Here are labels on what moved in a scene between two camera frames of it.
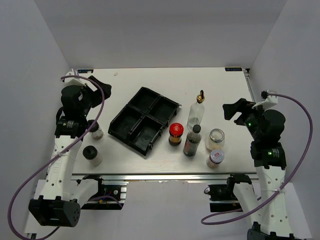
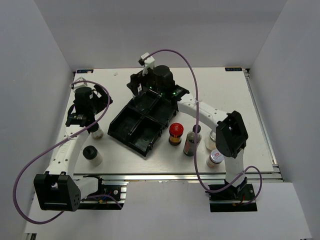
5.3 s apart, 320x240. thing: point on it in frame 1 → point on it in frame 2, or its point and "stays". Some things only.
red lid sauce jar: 176,130 stays
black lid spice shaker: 91,154 stays
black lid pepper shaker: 97,133 stays
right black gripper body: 249,115 → 147,81
